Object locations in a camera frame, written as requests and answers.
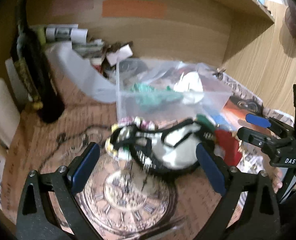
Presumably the white curved plastic sheet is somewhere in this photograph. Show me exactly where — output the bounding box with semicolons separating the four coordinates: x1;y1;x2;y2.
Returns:
45;42;117;103

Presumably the person's right hand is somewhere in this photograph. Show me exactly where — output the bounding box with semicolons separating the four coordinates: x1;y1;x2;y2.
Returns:
271;167;296;193

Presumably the pink paper note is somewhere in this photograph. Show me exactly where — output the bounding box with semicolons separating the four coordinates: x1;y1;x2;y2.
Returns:
51;0;93;16

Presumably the orange paper note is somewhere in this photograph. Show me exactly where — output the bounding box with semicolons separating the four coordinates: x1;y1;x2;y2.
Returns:
102;0;167;19

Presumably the clear plastic storage box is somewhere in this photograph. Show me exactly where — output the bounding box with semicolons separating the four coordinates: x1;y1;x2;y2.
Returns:
116;58;232;123

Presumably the dark glass bottle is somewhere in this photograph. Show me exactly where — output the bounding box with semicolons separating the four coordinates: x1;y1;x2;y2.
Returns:
10;0;65;124

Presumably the red velvet pouch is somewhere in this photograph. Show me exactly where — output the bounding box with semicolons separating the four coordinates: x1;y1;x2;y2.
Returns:
214;129;242;166

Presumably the rolled newspaper stack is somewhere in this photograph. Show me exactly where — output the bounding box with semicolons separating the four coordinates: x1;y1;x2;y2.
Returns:
30;23;106;58

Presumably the floral scrunchie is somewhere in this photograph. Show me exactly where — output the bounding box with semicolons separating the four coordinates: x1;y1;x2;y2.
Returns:
105;116;158;161

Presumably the cream mug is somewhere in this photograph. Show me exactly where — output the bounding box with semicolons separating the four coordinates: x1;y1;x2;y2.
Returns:
0;78;20;148

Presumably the white drawstring pouch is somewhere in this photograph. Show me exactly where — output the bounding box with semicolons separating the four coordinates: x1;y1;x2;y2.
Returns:
173;71;204;105

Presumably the small white cardboard box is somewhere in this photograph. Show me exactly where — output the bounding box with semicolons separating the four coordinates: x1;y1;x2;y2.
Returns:
106;44;133;66

